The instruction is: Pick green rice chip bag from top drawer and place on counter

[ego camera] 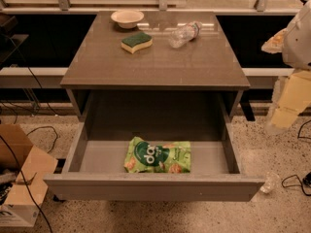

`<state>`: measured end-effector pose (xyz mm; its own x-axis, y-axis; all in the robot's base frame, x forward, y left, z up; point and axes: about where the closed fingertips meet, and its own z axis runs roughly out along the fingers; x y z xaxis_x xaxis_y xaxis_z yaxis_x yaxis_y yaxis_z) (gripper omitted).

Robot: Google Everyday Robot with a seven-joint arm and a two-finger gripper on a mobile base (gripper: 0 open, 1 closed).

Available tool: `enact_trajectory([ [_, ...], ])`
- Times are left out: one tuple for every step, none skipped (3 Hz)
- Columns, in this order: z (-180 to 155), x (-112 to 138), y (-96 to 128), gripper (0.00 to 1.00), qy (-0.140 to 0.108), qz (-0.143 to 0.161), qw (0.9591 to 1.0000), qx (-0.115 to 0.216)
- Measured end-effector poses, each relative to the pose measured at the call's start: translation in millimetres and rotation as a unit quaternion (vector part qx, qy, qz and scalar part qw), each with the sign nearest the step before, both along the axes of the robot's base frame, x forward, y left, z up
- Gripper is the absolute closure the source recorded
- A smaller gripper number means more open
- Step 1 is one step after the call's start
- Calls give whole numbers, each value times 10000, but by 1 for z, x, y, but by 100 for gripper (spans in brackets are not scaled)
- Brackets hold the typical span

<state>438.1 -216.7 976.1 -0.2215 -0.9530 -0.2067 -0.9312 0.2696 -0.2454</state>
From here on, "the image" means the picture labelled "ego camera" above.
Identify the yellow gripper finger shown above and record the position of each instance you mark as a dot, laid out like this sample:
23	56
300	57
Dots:
291	96
275	43

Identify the green rice chip bag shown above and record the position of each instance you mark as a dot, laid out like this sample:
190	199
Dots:
144	157

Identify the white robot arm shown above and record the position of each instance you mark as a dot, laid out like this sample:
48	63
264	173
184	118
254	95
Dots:
297	42

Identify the grey counter cabinet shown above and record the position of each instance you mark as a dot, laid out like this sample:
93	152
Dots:
205	63

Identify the grey open drawer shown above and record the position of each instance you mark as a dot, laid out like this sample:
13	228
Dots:
94	170

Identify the clear plastic cup on floor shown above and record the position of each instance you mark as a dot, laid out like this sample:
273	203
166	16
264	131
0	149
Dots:
271	181

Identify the clear plastic water bottle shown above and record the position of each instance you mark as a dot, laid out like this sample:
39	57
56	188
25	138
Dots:
184	34

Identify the green yellow sponge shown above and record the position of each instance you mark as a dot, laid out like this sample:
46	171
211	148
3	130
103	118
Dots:
136	42

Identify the white bowl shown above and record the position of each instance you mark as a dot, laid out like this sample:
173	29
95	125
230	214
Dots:
127	19

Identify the cardboard box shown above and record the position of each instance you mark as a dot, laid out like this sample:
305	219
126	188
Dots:
24	192

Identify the metal window frame rail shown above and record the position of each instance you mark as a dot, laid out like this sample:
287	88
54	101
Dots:
155	4

